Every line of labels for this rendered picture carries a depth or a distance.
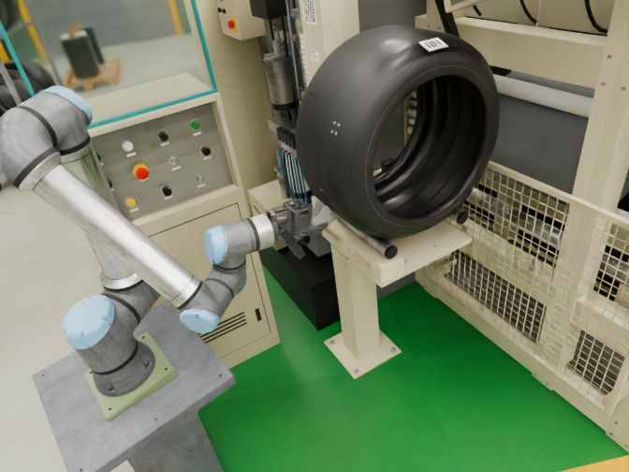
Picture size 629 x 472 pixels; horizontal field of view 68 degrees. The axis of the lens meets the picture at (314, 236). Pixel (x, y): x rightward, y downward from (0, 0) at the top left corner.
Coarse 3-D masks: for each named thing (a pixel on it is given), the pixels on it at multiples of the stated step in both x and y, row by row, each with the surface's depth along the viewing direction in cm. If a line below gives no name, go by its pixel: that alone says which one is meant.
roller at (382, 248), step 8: (344, 224) 153; (360, 232) 146; (368, 240) 143; (376, 240) 140; (384, 240) 139; (376, 248) 140; (384, 248) 137; (392, 248) 136; (384, 256) 138; (392, 256) 138
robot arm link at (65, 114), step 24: (48, 96) 106; (72, 96) 110; (48, 120) 103; (72, 120) 109; (72, 144) 111; (72, 168) 114; (96, 168) 119; (96, 192) 121; (120, 264) 136; (120, 288) 139; (144, 288) 144; (144, 312) 146
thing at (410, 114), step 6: (414, 90) 172; (408, 96) 176; (414, 96) 172; (408, 102) 178; (414, 102) 175; (408, 108) 179; (414, 108) 180; (408, 114) 179; (414, 114) 176; (408, 120) 182; (414, 120) 179; (408, 126) 183; (408, 132) 183; (408, 138) 186
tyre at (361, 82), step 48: (336, 48) 126; (384, 48) 112; (336, 96) 115; (384, 96) 109; (432, 96) 152; (480, 96) 126; (336, 144) 114; (432, 144) 159; (480, 144) 136; (336, 192) 121; (384, 192) 160; (432, 192) 154
